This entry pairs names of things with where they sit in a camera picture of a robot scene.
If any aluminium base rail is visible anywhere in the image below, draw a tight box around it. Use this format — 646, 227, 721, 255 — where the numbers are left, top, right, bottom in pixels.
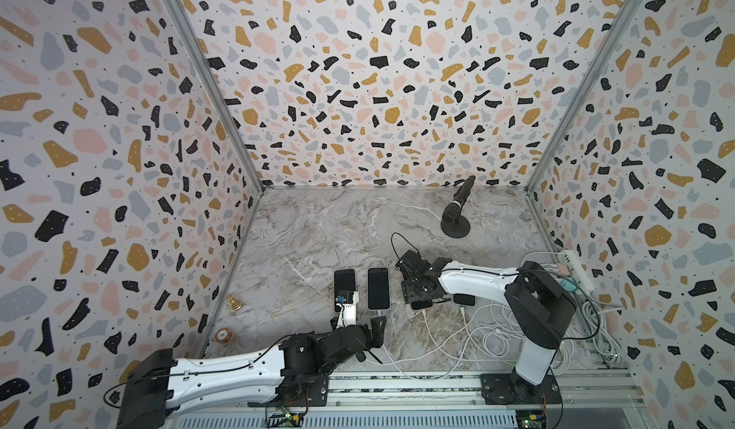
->
167, 370, 656, 428

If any white power strip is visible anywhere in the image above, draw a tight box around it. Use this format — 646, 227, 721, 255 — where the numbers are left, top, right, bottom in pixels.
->
560, 250, 595, 293

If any teal charger plug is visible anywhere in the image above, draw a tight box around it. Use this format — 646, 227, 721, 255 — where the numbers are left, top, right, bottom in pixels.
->
561, 280, 577, 292

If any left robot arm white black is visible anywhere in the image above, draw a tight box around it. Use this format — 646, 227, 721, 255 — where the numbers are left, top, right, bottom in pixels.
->
117, 316, 387, 428

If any black microphone on stand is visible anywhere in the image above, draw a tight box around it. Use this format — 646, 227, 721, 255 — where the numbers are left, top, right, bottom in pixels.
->
440, 176, 476, 239

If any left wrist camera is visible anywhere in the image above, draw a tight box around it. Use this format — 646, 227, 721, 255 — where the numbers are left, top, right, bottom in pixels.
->
335, 290, 359, 328

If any black phone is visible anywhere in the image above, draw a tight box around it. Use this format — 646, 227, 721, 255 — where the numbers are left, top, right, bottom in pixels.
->
333, 269, 357, 313
453, 293, 477, 307
410, 300, 434, 312
367, 268, 390, 312

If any small gold figurine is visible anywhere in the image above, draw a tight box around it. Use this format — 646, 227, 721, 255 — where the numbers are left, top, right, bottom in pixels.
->
226, 295, 243, 312

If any pink charger plug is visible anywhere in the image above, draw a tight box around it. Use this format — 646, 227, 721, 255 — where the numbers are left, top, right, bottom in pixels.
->
555, 264, 572, 277

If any grey power strip cord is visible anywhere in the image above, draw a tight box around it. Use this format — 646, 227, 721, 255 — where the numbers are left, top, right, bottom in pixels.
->
579, 290, 624, 367

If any round copper tape roll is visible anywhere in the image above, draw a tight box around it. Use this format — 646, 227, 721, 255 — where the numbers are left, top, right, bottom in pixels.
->
214, 328, 234, 344

